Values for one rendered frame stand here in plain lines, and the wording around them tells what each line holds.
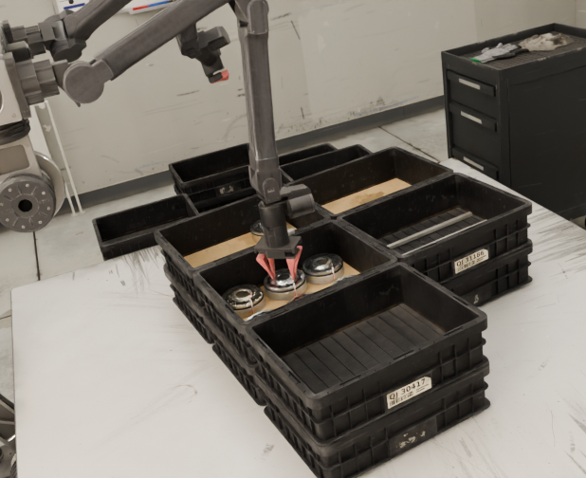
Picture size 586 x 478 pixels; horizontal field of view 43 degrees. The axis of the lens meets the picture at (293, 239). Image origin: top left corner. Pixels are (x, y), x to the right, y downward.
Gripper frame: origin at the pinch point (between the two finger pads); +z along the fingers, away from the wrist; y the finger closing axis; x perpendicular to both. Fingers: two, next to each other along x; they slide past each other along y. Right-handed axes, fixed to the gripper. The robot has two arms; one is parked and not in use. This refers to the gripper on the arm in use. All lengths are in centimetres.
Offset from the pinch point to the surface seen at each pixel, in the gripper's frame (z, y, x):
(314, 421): 0, -22, 50
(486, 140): 31, -33, -165
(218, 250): 4.3, 26.2, -18.8
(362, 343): 4.2, -24.0, 20.1
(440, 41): 40, 16, -378
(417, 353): -6, -39, 35
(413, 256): -5.5, -32.2, -0.7
